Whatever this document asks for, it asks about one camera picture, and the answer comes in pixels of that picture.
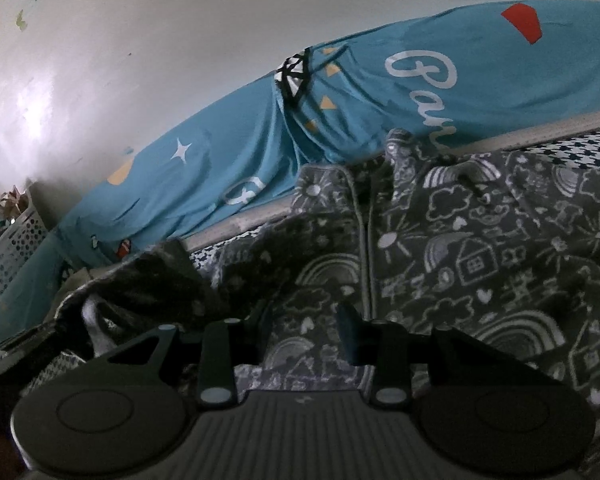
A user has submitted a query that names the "white plastic basket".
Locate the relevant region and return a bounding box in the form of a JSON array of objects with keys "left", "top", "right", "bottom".
[{"left": 0, "top": 200, "right": 50, "bottom": 317}]

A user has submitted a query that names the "grey patterned fleece garment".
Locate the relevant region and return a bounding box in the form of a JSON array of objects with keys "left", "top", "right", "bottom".
[{"left": 55, "top": 129, "right": 600, "bottom": 461}]

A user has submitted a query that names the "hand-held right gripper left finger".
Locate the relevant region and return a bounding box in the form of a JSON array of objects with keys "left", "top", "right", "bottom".
[{"left": 87, "top": 299, "right": 273, "bottom": 407}]

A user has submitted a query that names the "blue printed bed sheet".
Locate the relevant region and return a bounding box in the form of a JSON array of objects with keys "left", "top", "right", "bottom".
[{"left": 0, "top": 0, "right": 600, "bottom": 353}]

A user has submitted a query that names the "houndstooth bed mat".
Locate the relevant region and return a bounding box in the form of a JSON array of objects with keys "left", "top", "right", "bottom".
[{"left": 185, "top": 122, "right": 600, "bottom": 273}]

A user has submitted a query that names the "pile of crumpled packets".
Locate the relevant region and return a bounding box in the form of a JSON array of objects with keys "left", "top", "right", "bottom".
[{"left": 0, "top": 185, "right": 33, "bottom": 226}]

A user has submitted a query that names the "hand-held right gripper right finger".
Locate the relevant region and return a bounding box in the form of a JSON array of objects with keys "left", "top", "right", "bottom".
[{"left": 336, "top": 302, "right": 543, "bottom": 407}]

